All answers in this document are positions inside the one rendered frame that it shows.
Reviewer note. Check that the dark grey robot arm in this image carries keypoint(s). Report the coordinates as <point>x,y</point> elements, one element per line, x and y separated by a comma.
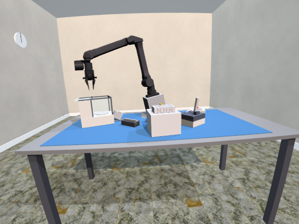
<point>147,81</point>

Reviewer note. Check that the blue bench mat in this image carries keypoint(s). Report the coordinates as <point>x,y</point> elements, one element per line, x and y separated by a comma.
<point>217,124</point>

